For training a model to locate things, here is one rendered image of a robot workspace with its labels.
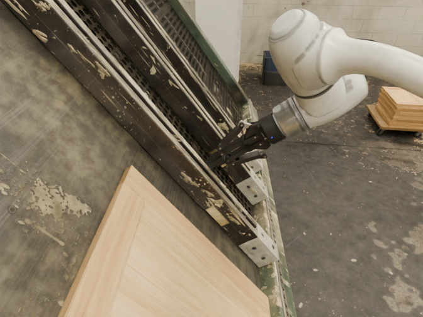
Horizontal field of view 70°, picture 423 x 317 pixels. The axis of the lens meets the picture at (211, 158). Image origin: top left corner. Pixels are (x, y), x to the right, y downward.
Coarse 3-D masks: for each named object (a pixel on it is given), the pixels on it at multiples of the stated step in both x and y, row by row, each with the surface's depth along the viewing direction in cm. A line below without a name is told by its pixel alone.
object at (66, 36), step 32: (32, 0) 55; (32, 32) 58; (64, 32) 58; (64, 64) 62; (96, 64) 61; (96, 96) 65; (128, 96) 65; (128, 128) 70; (160, 128) 69; (160, 160) 74; (192, 160) 75; (192, 192) 80; (224, 192) 84; (256, 224) 92; (256, 256) 93
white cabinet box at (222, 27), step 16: (208, 0) 383; (224, 0) 381; (240, 0) 379; (208, 16) 394; (224, 16) 392; (240, 16) 442; (208, 32) 405; (224, 32) 402; (240, 32) 454; (224, 48) 414
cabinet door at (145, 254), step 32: (128, 192) 57; (160, 192) 66; (128, 224) 53; (160, 224) 61; (192, 224) 71; (96, 256) 44; (128, 256) 50; (160, 256) 57; (192, 256) 65; (224, 256) 77; (96, 288) 42; (128, 288) 47; (160, 288) 53; (192, 288) 60; (224, 288) 70; (256, 288) 84
